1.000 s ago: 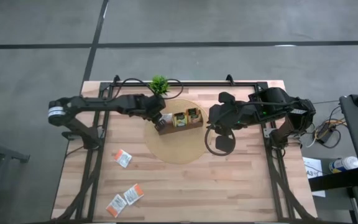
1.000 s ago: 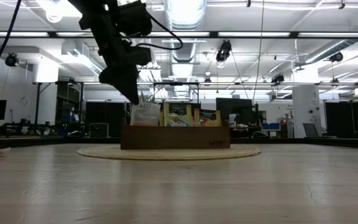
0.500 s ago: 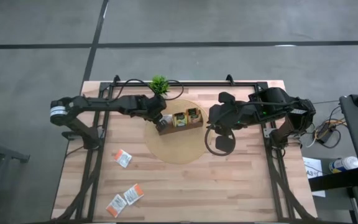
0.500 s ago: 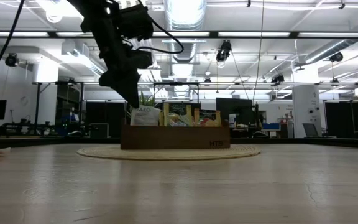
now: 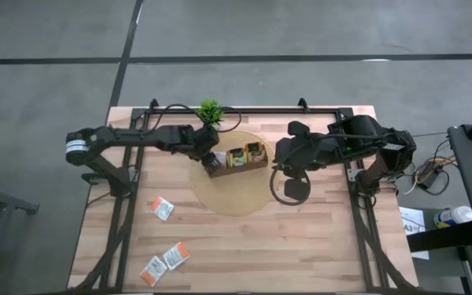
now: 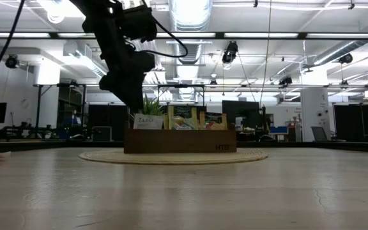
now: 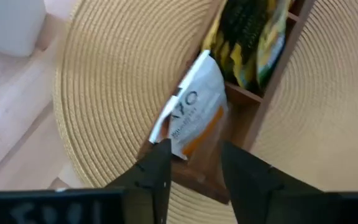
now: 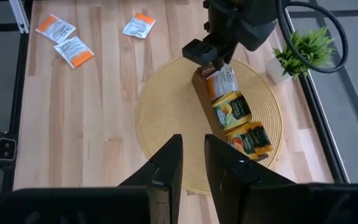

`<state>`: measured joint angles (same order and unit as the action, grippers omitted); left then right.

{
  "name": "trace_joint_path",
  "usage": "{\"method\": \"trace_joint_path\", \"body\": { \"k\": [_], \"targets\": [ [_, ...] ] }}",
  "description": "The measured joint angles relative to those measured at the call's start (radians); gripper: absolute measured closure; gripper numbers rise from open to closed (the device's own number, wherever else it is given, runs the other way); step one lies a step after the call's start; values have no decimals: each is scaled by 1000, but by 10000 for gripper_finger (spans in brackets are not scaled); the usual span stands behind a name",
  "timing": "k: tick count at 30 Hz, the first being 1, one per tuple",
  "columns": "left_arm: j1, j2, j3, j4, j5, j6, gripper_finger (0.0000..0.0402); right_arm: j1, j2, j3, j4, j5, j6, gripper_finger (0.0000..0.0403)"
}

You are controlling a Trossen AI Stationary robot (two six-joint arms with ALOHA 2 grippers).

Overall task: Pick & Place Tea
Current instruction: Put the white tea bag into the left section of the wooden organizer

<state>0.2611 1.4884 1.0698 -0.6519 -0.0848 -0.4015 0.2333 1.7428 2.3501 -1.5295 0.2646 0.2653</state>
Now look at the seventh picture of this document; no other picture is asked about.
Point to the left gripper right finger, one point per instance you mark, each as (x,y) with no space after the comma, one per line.
(275,202)

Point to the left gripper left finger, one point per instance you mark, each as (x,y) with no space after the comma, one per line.
(135,199)

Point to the brown wooden tea organizer box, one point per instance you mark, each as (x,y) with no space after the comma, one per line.
(244,105)

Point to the white orange Tazo tea packet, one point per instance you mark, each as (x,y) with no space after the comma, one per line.
(200,109)

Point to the green lemon lime tea packet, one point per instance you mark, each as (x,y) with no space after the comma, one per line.
(238,31)
(272,49)

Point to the round woven straw placemat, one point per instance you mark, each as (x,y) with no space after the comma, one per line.
(110,93)

